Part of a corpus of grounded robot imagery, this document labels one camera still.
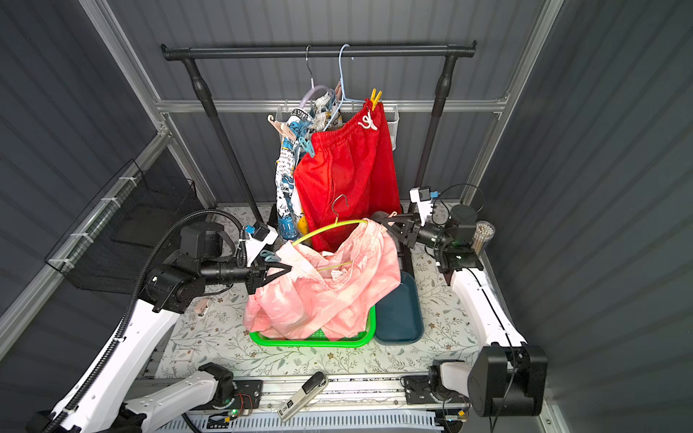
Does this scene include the teal clothespin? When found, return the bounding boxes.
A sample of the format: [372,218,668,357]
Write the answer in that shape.
[259,249,281,263]

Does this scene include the green plastic hanger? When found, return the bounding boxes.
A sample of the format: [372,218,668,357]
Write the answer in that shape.
[292,193,368,254]

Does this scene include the pink tie-dye shorts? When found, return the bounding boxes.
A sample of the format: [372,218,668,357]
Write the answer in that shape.
[244,219,401,340]

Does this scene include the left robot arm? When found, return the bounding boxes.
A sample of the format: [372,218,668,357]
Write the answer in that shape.
[25,209,290,432]

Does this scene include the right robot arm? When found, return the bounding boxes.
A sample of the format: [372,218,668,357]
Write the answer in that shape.
[373,205,548,418]

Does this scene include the red shorts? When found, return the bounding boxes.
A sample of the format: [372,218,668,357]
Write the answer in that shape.
[294,100,402,218]

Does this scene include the comic print shorts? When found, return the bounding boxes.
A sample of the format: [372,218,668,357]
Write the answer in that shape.
[274,91,337,241]

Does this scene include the lilac plastic hanger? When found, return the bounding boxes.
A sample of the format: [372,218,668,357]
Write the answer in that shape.
[299,44,334,109]

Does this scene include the fallen pink clothespin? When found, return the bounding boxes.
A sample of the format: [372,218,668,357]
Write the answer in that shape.
[193,298,210,318]

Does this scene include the clear tube of sticks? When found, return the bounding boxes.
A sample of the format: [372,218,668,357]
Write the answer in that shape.
[471,221,496,255]

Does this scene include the green plastic basket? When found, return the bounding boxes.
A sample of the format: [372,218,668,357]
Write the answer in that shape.
[249,307,377,348]

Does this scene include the dark teal tray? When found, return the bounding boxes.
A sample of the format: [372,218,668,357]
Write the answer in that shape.
[375,272,424,346]

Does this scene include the blue clothespin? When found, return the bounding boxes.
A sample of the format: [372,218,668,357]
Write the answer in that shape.
[297,136,315,158]

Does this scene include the yellow clothespin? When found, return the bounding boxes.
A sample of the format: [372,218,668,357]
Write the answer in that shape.
[369,88,383,110]

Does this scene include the silver black handheld device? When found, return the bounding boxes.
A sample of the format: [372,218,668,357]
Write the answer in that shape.
[277,372,328,422]

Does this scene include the beige clothespin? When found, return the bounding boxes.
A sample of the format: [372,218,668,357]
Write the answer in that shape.
[267,115,297,143]

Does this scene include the black clothes rack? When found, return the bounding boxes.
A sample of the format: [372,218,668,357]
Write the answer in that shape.
[161,41,478,222]

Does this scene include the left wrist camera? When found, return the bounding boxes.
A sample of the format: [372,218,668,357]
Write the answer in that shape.
[244,221,278,267]

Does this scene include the white wire wall basket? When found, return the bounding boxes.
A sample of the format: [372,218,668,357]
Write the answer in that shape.
[274,102,401,153]

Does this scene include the light blue wire hanger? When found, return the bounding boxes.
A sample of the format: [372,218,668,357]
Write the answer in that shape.
[322,43,364,132]

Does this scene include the black wire wall basket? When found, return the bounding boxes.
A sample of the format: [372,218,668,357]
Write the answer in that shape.
[44,156,203,293]

